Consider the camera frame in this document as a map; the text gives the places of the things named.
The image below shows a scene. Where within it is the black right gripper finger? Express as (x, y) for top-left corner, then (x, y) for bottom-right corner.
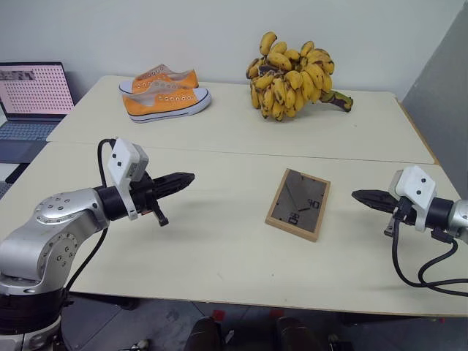
(352, 194), (396, 216)
(351, 189), (396, 207)

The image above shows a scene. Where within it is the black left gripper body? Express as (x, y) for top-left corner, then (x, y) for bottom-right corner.
(130, 170), (170, 228)

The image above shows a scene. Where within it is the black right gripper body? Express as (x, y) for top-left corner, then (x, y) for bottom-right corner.
(382, 196), (418, 237)

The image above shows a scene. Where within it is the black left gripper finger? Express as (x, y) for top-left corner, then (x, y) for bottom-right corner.
(154, 171), (196, 189)
(154, 178), (195, 200)

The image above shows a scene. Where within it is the grey open laptop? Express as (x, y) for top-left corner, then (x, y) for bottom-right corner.
(0, 61), (77, 164)

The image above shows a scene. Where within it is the orange canvas sneaker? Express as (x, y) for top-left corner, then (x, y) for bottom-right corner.
(118, 64), (200, 94)
(121, 86), (213, 124)

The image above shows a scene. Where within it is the wooden framed square clock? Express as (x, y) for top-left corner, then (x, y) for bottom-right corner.
(264, 167), (332, 244)

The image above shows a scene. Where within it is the yellow banana bunch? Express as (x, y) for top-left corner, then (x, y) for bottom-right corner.
(245, 31), (355, 122)

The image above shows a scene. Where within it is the dark rounded shape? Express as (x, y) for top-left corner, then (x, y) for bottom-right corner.
(185, 315), (224, 351)
(275, 315), (320, 351)

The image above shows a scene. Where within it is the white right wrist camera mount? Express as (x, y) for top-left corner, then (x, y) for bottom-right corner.
(388, 165), (438, 233)

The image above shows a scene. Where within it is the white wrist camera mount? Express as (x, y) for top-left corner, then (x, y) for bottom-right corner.
(107, 137), (150, 221)
(388, 165), (438, 233)

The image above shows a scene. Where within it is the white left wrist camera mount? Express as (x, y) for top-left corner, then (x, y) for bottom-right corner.
(107, 137), (150, 221)

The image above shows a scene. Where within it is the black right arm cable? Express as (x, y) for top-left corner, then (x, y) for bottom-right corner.
(390, 206), (468, 294)

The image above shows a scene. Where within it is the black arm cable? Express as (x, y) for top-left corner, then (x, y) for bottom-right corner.
(390, 206), (468, 294)
(60, 137), (118, 306)

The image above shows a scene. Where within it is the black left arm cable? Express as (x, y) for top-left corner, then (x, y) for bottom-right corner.
(60, 137), (118, 306)

